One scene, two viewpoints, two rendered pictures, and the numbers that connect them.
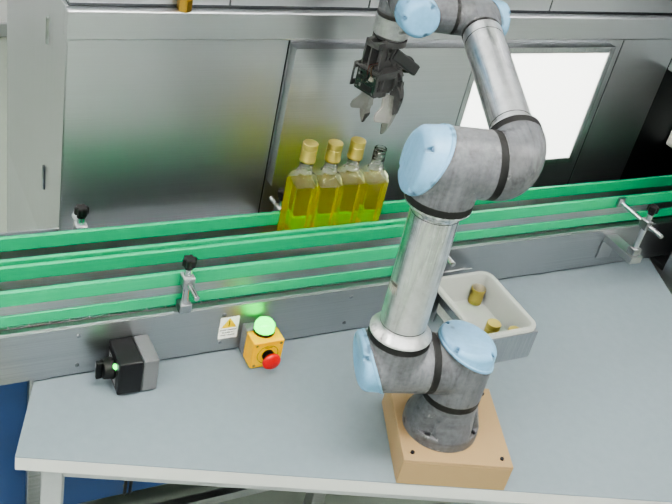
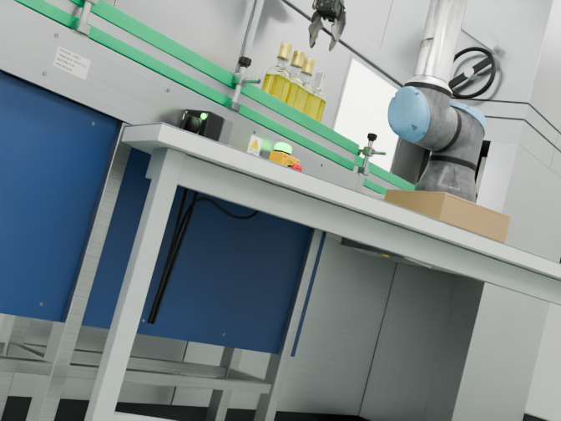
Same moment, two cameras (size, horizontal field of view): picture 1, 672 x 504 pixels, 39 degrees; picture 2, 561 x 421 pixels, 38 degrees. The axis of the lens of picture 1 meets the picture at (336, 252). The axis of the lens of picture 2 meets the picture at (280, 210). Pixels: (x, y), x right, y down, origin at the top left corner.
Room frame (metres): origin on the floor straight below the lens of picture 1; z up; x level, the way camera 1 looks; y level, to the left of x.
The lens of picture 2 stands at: (-0.37, 0.68, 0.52)
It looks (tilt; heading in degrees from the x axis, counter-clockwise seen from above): 5 degrees up; 342
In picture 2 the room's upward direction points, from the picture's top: 15 degrees clockwise
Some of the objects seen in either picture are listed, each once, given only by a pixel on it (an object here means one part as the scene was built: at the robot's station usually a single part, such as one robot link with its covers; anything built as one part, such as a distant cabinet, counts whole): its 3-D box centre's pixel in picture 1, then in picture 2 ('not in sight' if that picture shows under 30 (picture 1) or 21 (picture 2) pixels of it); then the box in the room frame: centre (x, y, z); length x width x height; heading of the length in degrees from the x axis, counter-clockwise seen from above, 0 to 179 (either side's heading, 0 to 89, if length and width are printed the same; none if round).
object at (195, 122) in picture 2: (104, 368); (187, 124); (1.35, 0.39, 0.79); 0.04 x 0.03 x 0.04; 34
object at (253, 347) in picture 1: (261, 345); (278, 169); (1.54, 0.11, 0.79); 0.07 x 0.07 x 0.07; 34
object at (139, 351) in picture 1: (132, 365); (204, 133); (1.38, 0.34, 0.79); 0.08 x 0.08 x 0.08; 34
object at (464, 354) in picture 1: (457, 361); (457, 134); (1.40, -0.27, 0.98); 0.13 x 0.12 x 0.14; 108
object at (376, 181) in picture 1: (366, 206); (307, 124); (1.87, -0.04, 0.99); 0.06 x 0.06 x 0.21; 34
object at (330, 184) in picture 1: (320, 210); (284, 111); (1.80, 0.06, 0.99); 0.06 x 0.06 x 0.21; 33
